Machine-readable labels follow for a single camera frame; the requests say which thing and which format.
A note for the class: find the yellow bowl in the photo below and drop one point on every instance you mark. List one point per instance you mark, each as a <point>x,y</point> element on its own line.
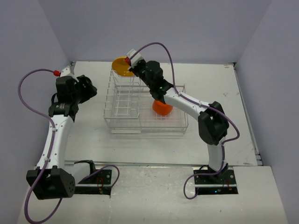
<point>121,67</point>

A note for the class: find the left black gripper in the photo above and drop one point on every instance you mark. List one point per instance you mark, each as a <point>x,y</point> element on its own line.
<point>89,91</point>

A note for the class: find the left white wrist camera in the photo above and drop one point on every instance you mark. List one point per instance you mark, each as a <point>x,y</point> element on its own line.
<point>66,72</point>

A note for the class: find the white wire dish rack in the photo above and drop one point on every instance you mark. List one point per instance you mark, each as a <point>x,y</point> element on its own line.
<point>128,110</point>

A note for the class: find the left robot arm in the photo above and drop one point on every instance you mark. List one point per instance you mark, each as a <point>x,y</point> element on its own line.
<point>49,179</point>

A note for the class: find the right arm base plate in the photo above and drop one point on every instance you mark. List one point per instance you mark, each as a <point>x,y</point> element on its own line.
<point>212,185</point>

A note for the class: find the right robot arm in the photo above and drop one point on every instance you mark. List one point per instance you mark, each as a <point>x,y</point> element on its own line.
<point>213,127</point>

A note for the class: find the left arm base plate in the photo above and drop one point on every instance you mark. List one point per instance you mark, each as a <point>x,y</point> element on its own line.
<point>99,184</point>

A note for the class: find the orange cup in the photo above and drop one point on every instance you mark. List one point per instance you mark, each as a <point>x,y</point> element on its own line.
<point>161,108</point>

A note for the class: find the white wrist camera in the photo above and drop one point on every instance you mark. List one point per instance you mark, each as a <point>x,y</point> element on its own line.
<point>66,72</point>
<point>133,57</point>

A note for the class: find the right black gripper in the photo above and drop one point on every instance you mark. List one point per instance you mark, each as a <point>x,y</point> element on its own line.
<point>133,69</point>

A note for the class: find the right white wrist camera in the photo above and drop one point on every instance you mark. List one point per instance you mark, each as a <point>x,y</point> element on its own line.
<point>133,57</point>

